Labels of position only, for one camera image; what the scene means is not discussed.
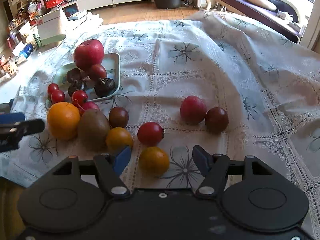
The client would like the red gift box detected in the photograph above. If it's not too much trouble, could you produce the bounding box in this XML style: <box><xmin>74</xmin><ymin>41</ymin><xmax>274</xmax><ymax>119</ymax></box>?
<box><xmin>45</xmin><ymin>0</ymin><xmax>65</xmax><ymax>9</ymax></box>

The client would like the dark brown tomato right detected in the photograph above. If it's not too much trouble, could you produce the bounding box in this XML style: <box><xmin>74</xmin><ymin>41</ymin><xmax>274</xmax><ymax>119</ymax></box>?
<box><xmin>205</xmin><ymin>107</ymin><xmax>229</xmax><ymax>134</ymax></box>

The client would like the purple cushioned bench sofa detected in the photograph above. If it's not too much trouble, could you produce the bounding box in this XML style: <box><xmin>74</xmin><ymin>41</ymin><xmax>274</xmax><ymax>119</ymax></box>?
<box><xmin>216</xmin><ymin>0</ymin><xmax>299</xmax><ymax>43</ymax></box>

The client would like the yellow tomato beside kiwi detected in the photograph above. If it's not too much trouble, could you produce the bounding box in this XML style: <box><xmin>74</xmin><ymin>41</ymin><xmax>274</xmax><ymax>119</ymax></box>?
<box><xmin>105</xmin><ymin>127</ymin><xmax>133</xmax><ymax>155</ymax></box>

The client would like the white cardboard box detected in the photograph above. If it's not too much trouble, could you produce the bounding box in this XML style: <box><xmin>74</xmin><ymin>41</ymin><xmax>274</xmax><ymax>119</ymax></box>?
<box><xmin>36</xmin><ymin>9</ymin><xmax>68</xmax><ymax>46</ymax></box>

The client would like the pink red plum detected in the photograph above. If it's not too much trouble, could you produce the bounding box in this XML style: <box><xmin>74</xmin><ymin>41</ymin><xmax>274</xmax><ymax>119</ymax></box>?
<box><xmin>180</xmin><ymin>95</ymin><xmax>207</xmax><ymax>125</ymax></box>

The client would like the dark water chestnut front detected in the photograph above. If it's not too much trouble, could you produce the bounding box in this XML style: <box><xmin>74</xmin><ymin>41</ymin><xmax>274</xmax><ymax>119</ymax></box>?
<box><xmin>94</xmin><ymin>77</ymin><xmax>116</xmax><ymax>97</ymax></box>

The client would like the white floral lace tablecloth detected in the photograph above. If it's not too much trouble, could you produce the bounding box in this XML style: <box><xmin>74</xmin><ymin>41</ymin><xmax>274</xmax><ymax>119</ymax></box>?
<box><xmin>1</xmin><ymin>11</ymin><xmax>319</xmax><ymax>239</ymax></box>

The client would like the large red apple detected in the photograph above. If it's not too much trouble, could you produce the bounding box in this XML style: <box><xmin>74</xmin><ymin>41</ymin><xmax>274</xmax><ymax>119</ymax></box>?
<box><xmin>73</xmin><ymin>39</ymin><xmax>104</xmax><ymax>72</ymax></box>

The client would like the yellow tomato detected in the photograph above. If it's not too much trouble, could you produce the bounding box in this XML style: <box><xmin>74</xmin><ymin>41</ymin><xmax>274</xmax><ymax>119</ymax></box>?
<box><xmin>105</xmin><ymin>127</ymin><xmax>133</xmax><ymax>155</ymax></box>
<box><xmin>139</xmin><ymin>146</ymin><xmax>170</xmax><ymax>177</ymax></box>

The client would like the brown kiwi fruit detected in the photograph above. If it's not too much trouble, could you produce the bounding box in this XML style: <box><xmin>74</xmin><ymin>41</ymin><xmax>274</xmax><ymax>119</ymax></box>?
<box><xmin>78</xmin><ymin>109</ymin><xmax>111</xmax><ymax>151</ymax></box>

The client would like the pale green rectangular plate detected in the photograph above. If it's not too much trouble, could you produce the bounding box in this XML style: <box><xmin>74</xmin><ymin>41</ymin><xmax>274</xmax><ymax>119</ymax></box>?
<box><xmin>46</xmin><ymin>52</ymin><xmax>121</xmax><ymax>110</ymax></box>

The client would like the red cherry tomato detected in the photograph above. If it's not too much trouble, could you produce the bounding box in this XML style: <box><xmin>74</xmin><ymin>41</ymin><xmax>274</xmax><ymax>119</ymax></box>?
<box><xmin>137</xmin><ymin>122</ymin><xmax>164</xmax><ymax>146</ymax></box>
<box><xmin>47</xmin><ymin>83</ymin><xmax>59</xmax><ymax>96</ymax></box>
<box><xmin>50</xmin><ymin>90</ymin><xmax>65</xmax><ymax>104</ymax></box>

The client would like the white oval pillow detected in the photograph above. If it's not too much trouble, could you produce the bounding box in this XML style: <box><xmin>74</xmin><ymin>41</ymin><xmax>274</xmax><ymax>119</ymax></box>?
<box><xmin>247</xmin><ymin>0</ymin><xmax>277</xmax><ymax>11</ymax></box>

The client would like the dark water chestnut left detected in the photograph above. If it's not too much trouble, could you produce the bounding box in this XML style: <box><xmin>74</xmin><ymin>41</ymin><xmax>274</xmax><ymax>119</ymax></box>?
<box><xmin>68</xmin><ymin>80</ymin><xmax>86</xmax><ymax>97</ymax></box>

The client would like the dark water chestnut back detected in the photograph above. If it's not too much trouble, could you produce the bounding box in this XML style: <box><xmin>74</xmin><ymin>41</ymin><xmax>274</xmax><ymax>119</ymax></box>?
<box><xmin>66</xmin><ymin>68</ymin><xmax>87</xmax><ymax>83</ymax></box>

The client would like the dark water chestnut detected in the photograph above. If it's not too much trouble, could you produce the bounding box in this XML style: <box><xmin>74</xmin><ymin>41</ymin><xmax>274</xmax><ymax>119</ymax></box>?
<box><xmin>94</xmin><ymin>77</ymin><xmax>116</xmax><ymax>97</ymax></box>
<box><xmin>68</xmin><ymin>80</ymin><xmax>86</xmax><ymax>97</ymax></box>
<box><xmin>66</xmin><ymin>68</ymin><xmax>87</xmax><ymax>83</ymax></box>

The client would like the dark brown tomato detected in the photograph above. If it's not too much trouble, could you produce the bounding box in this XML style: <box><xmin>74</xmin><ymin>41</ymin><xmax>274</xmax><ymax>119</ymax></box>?
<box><xmin>109</xmin><ymin>107</ymin><xmax>129</xmax><ymax>128</ymax></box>
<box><xmin>205</xmin><ymin>107</ymin><xmax>229</xmax><ymax>134</ymax></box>

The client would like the large orange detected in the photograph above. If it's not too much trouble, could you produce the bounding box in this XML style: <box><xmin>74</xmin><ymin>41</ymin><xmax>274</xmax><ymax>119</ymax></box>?
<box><xmin>47</xmin><ymin>102</ymin><xmax>80</xmax><ymax>140</ymax></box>

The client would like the pink radish behind orange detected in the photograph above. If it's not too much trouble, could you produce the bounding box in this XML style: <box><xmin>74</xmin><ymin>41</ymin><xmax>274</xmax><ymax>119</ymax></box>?
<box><xmin>79</xmin><ymin>102</ymin><xmax>100</xmax><ymax>116</ymax></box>

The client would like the red tomato on plate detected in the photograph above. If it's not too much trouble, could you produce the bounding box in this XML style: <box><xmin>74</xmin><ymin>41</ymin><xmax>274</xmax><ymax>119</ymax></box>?
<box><xmin>87</xmin><ymin>64</ymin><xmax>107</xmax><ymax>82</ymax></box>

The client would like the dark brown tomato left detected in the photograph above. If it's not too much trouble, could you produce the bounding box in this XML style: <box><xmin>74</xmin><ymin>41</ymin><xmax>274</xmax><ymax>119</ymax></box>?
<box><xmin>109</xmin><ymin>107</ymin><xmax>129</xmax><ymax>128</ymax></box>

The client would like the red radish with stem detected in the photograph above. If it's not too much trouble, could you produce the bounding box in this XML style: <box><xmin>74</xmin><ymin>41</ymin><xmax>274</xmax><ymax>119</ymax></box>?
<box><xmin>72</xmin><ymin>90</ymin><xmax>88</xmax><ymax>108</ymax></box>

